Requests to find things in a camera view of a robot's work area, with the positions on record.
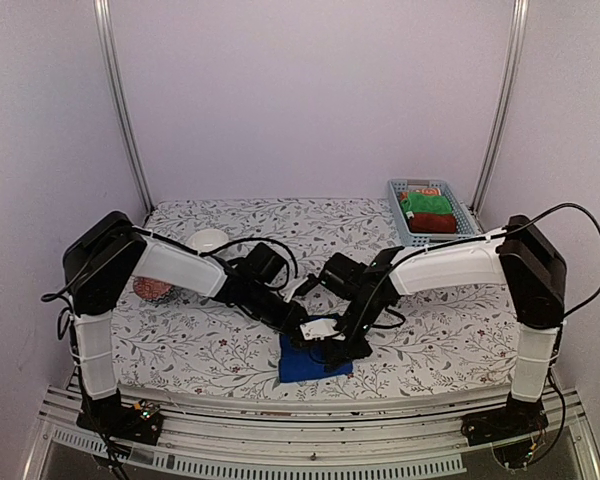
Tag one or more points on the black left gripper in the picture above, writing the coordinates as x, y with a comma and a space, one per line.
288, 322

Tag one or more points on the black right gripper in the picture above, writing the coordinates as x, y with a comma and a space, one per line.
350, 351

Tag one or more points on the dark red towel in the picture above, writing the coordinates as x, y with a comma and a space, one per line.
432, 223

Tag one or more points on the blue towel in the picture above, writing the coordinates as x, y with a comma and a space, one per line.
302, 360

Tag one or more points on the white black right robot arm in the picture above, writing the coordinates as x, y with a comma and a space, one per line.
517, 256

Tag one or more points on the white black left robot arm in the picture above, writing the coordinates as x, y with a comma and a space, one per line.
100, 264

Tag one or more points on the white bowl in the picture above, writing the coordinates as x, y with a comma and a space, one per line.
207, 240

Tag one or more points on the green rolled towel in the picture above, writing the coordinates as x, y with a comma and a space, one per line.
418, 203

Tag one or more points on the orange patterned rolled towel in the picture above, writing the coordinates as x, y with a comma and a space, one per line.
432, 191

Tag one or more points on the light blue plastic basket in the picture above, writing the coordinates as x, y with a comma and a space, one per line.
466, 225

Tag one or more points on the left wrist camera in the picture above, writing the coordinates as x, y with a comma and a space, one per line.
300, 287

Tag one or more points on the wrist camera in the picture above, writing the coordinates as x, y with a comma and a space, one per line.
300, 287
319, 329

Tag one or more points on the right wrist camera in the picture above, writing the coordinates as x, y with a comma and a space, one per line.
319, 329

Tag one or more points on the aluminium front table rail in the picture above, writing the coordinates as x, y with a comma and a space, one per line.
205, 437

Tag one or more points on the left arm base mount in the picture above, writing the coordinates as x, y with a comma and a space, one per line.
140, 423

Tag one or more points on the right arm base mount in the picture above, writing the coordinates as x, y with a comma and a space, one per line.
505, 430

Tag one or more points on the left aluminium frame post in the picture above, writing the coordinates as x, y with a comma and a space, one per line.
105, 30

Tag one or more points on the aluminium frame post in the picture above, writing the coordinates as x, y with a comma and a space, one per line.
105, 30
513, 54

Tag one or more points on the right aluminium frame post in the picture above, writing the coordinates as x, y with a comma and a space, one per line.
513, 54

